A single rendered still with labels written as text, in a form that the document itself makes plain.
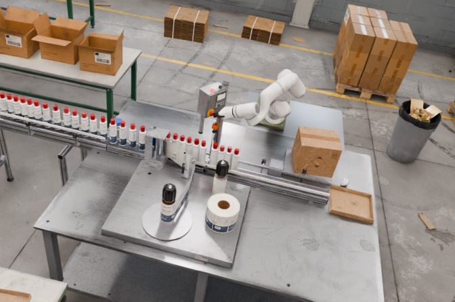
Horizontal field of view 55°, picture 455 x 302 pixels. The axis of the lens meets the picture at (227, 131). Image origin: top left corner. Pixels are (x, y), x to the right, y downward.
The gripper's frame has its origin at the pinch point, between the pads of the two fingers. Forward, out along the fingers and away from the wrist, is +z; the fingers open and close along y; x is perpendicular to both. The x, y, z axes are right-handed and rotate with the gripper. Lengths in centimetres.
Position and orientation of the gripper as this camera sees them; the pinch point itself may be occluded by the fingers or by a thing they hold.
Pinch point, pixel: (216, 114)
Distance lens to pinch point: 288.2
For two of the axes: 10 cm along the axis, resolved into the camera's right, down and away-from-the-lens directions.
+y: -4.4, 4.8, -7.6
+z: -8.3, 1.0, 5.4
